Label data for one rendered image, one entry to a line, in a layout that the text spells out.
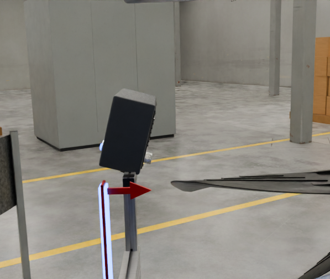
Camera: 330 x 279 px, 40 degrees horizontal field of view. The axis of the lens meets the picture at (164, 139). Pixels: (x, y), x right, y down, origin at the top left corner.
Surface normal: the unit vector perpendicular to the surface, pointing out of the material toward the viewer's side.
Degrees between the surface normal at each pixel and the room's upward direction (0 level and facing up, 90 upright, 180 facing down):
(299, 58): 90
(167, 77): 90
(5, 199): 90
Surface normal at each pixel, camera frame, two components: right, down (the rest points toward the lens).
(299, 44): -0.86, 0.11
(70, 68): 0.51, 0.15
